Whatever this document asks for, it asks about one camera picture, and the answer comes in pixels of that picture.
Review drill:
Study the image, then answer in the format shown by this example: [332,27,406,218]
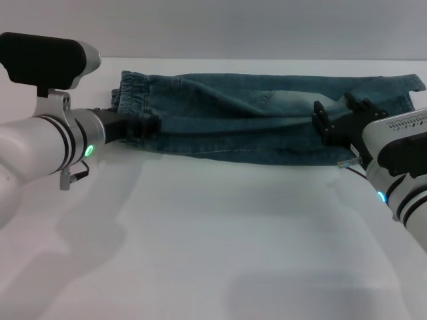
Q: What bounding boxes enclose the blue denim shorts with embroidery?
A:
[109,69,427,167]

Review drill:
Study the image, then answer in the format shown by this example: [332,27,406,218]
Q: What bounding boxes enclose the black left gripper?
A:
[87,107,163,145]

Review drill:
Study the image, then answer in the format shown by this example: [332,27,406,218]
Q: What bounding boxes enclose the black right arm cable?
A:
[336,156,368,180]

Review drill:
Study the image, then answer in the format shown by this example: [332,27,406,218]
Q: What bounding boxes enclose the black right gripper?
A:
[312,92,390,161]

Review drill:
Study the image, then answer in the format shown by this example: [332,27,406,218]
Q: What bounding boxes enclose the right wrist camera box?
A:
[362,107,427,178]

